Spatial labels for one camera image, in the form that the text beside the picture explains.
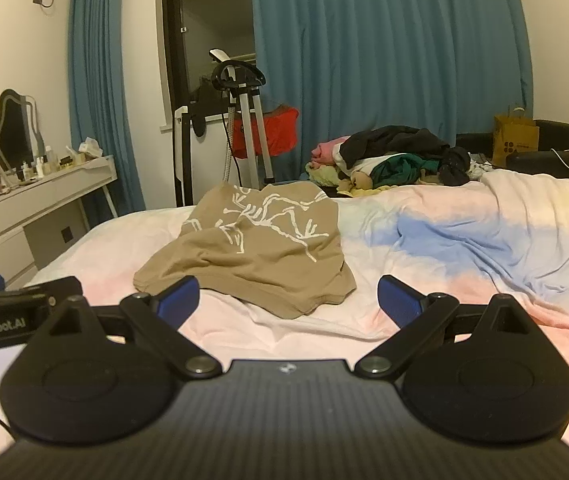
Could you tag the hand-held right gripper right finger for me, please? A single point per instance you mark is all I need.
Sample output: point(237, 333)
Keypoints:
point(399, 305)

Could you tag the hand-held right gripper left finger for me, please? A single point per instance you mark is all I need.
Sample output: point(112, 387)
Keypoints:
point(179, 302)

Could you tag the beige printed t-shirt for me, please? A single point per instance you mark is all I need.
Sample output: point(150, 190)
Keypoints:
point(244, 270)

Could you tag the white vanity desk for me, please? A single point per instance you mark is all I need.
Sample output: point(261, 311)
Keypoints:
point(14, 220)

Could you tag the pastel tie-dye blanket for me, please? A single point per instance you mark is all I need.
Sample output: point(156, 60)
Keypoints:
point(464, 240)

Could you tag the row of cosmetic bottles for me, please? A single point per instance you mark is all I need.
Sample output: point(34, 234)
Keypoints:
point(39, 166)

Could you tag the green garment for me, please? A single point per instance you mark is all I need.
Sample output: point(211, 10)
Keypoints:
point(394, 170)

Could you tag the tissue box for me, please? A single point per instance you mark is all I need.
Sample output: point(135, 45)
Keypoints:
point(87, 149)

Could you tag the black upright panel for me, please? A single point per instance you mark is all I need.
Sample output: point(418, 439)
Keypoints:
point(184, 160)

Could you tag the pale yellow towel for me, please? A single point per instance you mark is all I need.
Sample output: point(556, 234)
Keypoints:
point(322, 175)

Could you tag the wavy framed mirror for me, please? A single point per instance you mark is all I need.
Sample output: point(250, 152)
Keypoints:
point(14, 130)

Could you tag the black garment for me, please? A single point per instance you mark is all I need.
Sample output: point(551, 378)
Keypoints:
point(399, 142)

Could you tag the pink garment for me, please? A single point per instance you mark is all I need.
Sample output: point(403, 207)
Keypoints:
point(324, 150)

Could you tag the red bag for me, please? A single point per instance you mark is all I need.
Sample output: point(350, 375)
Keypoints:
point(279, 130)

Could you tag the yellow paper bag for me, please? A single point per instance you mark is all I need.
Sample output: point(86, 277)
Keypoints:
point(514, 140)

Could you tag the narrow blue curtain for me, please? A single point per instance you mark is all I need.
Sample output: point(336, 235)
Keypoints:
point(99, 85)

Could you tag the black sofa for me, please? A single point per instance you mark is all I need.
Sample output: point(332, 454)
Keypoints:
point(564, 135)

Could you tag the wide blue curtain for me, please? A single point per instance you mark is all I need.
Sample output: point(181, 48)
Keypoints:
point(389, 50)

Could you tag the dark window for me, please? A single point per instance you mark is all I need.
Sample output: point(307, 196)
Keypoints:
point(214, 10)

